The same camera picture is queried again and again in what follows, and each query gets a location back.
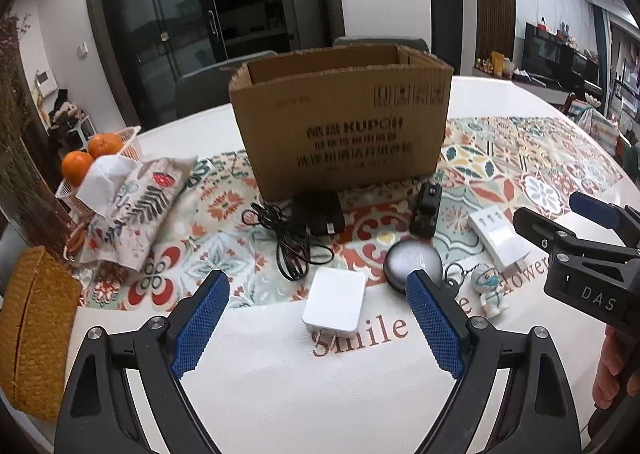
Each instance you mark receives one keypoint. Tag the person's right hand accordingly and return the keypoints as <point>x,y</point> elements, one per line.
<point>611,369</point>

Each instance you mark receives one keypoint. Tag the patterned table mat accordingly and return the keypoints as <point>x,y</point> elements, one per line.
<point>475,169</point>

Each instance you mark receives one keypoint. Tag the small black toy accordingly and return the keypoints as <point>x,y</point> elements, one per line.
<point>426,209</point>

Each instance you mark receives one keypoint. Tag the floral fabric tissue cover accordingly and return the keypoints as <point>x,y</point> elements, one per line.
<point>145,209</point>

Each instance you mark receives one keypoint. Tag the orange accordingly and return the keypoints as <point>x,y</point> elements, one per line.
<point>105,144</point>
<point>76,167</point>

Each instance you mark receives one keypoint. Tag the white power adapter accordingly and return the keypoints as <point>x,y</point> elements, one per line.
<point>334,301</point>

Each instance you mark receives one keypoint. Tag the woven wicker box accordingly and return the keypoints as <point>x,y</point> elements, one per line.
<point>37,334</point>

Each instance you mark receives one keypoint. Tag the dried flower bunch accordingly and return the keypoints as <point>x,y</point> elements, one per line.
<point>20,159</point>

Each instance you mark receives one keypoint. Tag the glass sliding door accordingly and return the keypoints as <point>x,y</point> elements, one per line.
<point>200,9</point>

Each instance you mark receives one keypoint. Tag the white wall intercom panel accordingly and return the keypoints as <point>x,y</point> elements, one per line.
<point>46,80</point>

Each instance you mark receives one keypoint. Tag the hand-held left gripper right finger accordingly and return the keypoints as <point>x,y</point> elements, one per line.
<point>435,324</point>

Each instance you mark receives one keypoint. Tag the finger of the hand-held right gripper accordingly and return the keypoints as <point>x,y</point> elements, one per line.
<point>595,209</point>
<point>537,229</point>

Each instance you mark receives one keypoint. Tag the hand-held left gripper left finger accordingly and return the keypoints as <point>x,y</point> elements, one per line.
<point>200,324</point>

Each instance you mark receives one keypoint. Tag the black power adapter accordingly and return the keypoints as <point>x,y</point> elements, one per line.
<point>320,214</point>

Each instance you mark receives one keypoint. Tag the white plastic basket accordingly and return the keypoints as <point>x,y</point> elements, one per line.
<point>131,144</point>

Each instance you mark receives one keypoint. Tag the white rectangular box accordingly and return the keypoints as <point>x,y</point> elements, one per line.
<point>502,239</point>

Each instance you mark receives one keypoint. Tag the grey dining chair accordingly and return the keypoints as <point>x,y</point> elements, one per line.
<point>205,89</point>

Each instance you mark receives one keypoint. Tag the brown cardboard box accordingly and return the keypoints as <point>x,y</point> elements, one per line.
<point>345,134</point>

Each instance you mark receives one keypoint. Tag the white light switch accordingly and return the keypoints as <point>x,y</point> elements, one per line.
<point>82,51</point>

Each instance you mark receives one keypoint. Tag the pile of stuffed toys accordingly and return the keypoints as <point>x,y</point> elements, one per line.
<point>67,114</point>

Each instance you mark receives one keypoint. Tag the round grey puck device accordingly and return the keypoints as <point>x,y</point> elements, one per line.
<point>407,259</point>

